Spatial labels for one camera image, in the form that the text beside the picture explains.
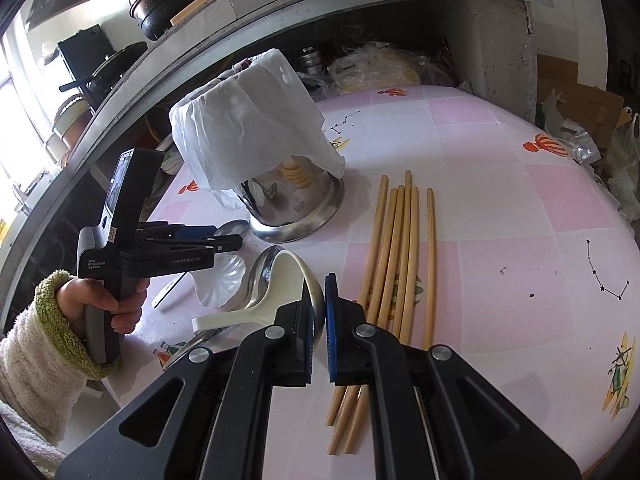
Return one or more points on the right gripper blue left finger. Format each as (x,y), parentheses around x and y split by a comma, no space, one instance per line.
(206,417)

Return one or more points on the person's left hand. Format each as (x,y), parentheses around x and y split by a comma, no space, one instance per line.
(74,296)

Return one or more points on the white plastic bag on holder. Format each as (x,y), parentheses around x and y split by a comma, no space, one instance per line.
(246,122)

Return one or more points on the small steel spoon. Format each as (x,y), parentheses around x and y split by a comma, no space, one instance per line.
(234,227)

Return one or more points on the brown pot green lid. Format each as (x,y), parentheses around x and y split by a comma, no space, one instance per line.
(72,118)

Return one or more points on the large steel spoon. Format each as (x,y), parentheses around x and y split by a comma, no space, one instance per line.
(260,279)

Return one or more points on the black wok with lid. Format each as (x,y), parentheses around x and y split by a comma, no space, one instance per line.
(109,72)

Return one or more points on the white ceramic soup spoon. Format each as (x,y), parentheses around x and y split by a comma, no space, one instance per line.
(288,278)

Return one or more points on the cardboard box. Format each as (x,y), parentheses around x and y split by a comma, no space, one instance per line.
(599,112)

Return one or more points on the wooden chopstick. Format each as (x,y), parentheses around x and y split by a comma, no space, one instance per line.
(410,289)
(362,405)
(369,271)
(430,288)
(403,260)
(351,395)

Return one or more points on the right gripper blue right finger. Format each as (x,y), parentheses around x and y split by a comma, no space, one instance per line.
(433,416)

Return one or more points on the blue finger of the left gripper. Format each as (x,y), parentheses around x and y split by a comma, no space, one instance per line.
(173,246)
(172,231)

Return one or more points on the steel utensil holder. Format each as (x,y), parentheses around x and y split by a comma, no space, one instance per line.
(291,201)

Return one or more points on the white shell-shaped rice scoop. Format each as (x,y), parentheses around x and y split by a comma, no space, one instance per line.
(210,288)

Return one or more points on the bag of yellow food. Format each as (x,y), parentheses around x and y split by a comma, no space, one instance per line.
(381,66)

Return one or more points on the plastic bags on floor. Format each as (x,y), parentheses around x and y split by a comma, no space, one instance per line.
(617,167)

